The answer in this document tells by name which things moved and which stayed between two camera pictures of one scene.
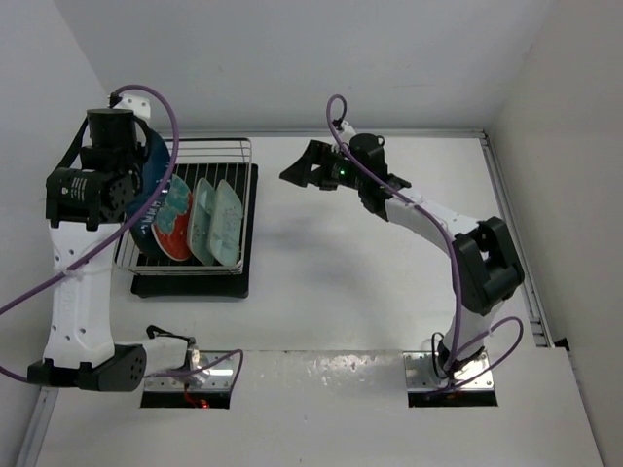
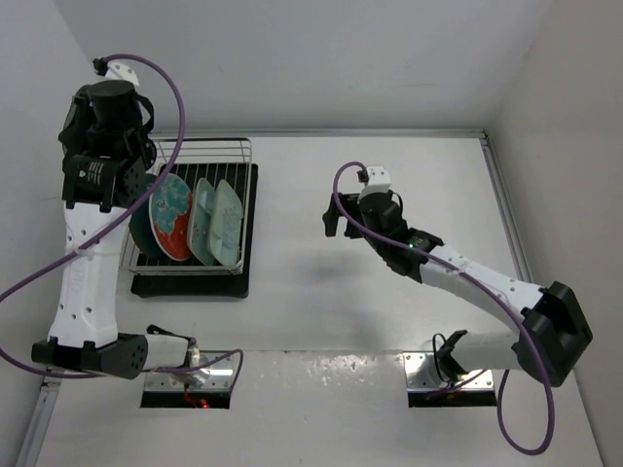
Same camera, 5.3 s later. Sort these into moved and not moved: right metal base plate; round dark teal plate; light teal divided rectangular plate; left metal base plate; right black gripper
Moved: round dark teal plate; right black gripper
Not moved: light teal divided rectangular plate; left metal base plate; right metal base plate
